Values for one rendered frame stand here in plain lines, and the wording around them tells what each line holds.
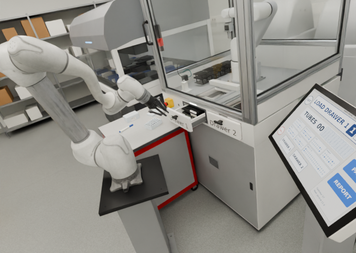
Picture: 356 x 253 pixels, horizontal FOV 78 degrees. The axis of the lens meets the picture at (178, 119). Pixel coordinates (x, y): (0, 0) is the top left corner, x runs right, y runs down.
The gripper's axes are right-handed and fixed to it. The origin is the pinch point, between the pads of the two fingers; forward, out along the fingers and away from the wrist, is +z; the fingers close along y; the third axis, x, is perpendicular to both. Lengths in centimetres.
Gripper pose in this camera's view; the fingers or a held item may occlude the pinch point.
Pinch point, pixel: (167, 114)
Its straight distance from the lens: 154.5
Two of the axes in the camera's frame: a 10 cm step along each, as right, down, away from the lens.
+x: -5.4, -2.8, 7.9
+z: 6.3, 4.9, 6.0
